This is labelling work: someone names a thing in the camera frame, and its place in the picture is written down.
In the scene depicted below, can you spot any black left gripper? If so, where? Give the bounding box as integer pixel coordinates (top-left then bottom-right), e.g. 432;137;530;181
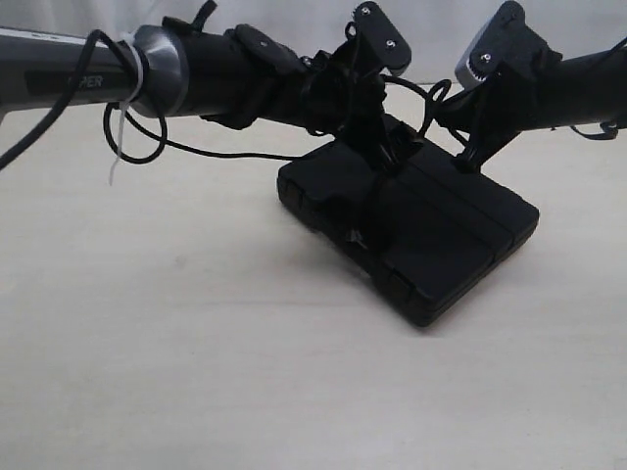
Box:
298;41;425;175

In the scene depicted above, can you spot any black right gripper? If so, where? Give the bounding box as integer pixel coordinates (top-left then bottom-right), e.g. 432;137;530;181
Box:
440;63;544;174

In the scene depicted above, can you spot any black cord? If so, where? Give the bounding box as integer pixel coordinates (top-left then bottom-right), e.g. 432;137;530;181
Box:
342;77;455;251

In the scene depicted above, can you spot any black plastic carry case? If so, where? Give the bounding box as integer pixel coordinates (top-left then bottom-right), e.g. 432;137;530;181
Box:
276;139;540;327

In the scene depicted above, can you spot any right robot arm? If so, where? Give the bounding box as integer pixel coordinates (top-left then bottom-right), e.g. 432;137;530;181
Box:
436;40;626;173

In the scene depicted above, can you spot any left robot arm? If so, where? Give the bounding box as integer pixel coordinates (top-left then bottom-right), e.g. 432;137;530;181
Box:
1;1;424;172

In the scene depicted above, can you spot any white backdrop curtain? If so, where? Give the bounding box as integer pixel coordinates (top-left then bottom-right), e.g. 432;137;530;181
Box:
1;1;626;83

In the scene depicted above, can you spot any white zip tie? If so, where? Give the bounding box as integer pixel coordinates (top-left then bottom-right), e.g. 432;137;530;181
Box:
108;31;145;186

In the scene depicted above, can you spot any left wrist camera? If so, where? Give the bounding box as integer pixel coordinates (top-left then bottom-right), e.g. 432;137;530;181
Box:
353;1;412;76

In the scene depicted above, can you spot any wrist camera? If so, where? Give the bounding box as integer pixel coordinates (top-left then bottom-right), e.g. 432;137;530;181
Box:
353;1;412;76
455;1;530;91

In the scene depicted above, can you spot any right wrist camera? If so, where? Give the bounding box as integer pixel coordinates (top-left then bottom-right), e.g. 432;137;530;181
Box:
455;1;530;91

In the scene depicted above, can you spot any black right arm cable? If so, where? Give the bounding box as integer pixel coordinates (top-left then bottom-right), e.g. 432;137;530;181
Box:
551;119;627;143

